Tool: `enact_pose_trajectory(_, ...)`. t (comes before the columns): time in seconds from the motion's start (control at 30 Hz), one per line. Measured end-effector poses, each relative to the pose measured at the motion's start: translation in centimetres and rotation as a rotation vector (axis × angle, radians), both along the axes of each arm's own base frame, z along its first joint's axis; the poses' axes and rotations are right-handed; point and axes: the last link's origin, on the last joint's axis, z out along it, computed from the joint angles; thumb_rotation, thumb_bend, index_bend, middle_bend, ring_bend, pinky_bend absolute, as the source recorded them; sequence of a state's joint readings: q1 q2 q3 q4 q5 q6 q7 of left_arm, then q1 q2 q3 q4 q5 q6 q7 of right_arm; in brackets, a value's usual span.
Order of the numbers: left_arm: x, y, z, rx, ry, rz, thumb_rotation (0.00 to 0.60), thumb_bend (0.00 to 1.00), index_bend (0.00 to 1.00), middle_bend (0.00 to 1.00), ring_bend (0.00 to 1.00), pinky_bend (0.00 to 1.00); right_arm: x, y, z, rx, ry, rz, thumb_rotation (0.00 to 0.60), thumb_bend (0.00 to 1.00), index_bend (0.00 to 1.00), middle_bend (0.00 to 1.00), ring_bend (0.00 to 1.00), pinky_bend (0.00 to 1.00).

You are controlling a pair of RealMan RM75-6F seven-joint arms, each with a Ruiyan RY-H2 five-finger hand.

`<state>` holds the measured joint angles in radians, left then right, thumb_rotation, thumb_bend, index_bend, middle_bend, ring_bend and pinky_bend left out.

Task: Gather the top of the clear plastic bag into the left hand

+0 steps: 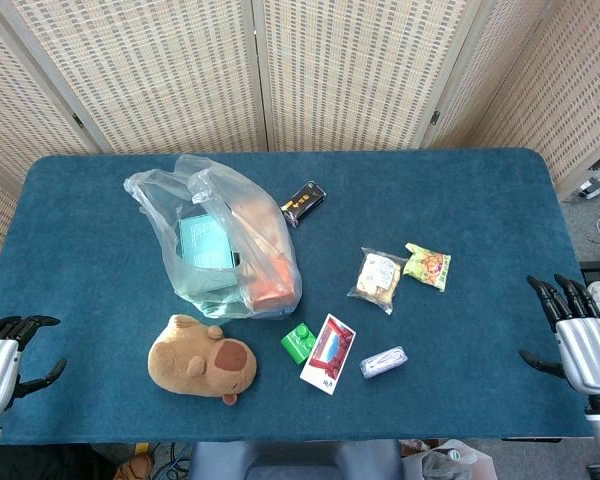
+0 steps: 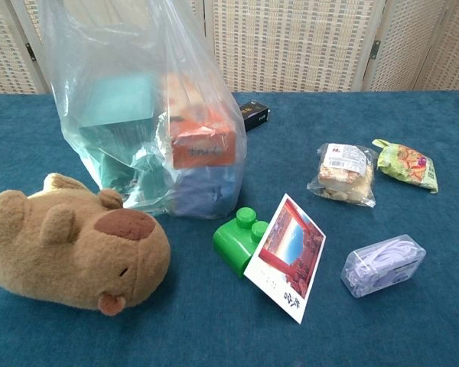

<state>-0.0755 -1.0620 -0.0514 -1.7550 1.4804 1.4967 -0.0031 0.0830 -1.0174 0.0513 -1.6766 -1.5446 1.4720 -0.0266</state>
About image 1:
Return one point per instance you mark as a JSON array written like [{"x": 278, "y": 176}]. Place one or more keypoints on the clear plastic bag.
[{"x": 170, "y": 200}]

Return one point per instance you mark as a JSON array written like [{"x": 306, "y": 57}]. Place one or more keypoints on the green snack packet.
[{"x": 429, "y": 266}]

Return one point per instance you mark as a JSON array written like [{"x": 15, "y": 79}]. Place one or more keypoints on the woven folding screen panel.
[
  {"x": 485, "y": 85},
  {"x": 575, "y": 85},
  {"x": 15, "y": 90},
  {"x": 150, "y": 70},
  {"x": 360, "y": 70}
]

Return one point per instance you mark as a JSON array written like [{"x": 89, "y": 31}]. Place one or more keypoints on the black gold-print box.
[{"x": 304, "y": 202}]

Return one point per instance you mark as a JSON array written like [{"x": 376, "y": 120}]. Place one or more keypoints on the crumpled floor plastic bag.
[{"x": 450, "y": 462}]

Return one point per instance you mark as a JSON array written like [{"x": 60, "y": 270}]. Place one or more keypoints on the orange cardboard box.
[{"x": 270, "y": 285}]

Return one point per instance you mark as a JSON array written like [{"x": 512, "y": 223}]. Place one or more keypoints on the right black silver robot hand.
[{"x": 587, "y": 350}]

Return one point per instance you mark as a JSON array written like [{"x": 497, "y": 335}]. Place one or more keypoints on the green plastic building block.
[{"x": 296, "y": 345}]

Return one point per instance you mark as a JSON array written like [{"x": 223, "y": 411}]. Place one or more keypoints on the black screen hinge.
[
  {"x": 434, "y": 118},
  {"x": 78, "y": 120}
]

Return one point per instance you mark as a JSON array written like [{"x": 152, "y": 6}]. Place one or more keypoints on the brown floor object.
[{"x": 135, "y": 467}]

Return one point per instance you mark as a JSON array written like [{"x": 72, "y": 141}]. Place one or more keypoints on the black fabric bundle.
[{"x": 50, "y": 465}]

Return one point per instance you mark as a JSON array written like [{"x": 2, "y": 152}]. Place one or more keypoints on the grey-blue robot torso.
[{"x": 295, "y": 462}]

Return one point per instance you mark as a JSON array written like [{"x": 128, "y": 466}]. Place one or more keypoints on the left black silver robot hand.
[{"x": 0, "y": 370}]

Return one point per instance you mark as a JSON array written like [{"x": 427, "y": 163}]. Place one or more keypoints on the white electronics board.
[{"x": 597, "y": 180}]

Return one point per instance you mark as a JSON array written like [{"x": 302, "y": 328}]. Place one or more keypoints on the red white postcard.
[{"x": 330, "y": 357}]

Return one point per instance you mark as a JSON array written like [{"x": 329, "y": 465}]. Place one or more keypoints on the clear-wrapped pastry snack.
[{"x": 377, "y": 277}]

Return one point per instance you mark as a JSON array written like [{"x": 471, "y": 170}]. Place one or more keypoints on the brown capybara plush toy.
[{"x": 195, "y": 362}]

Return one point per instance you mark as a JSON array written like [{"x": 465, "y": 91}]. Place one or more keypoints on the teal cardboard box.
[{"x": 205, "y": 245}]

